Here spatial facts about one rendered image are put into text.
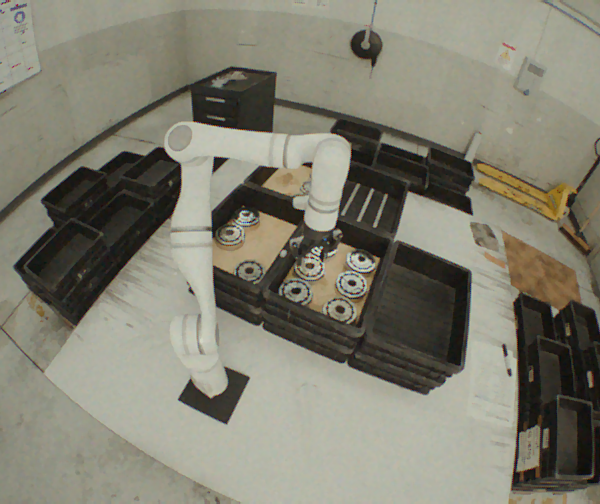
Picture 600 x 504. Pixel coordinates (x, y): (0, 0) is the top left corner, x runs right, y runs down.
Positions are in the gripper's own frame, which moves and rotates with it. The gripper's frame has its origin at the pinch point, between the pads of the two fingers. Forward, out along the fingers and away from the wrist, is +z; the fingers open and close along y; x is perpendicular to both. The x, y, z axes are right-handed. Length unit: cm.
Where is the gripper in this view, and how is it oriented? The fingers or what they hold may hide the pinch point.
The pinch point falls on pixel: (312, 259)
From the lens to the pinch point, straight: 82.9
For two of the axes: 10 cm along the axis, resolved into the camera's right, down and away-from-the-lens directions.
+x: -3.5, -7.2, 6.0
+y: 9.3, -2.0, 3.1
